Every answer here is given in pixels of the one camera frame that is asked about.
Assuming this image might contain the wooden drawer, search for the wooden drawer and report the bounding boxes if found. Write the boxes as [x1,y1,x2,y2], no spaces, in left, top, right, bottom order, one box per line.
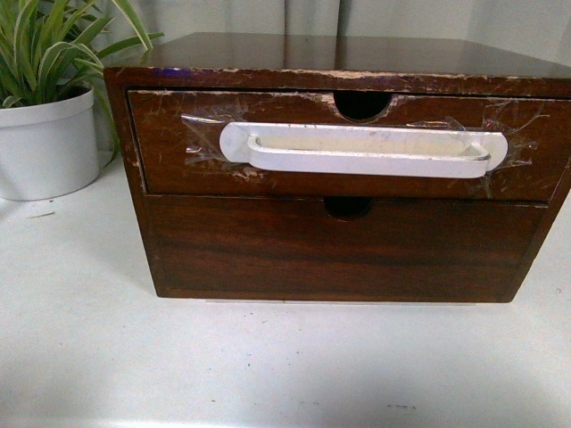
[128,89,570,201]
[145,196,547,302]

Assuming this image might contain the green striped spider plant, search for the green striped spider plant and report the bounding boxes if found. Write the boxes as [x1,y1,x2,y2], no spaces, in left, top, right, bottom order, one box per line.
[1,0,164,158]

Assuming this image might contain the brown wooden drawer cabinet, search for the brown wooden drawer cabinet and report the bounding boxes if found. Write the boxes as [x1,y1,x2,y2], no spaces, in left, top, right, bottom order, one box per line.
[104,33,570,303]

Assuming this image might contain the white plant pot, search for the white plant pot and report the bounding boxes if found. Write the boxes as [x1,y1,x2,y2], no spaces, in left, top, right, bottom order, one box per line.
[1,89,99,201]

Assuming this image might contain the white metal drawer handle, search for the white metal drawer handle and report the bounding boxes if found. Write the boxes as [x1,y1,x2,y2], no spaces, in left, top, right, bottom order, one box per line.
[219,122,508,178]

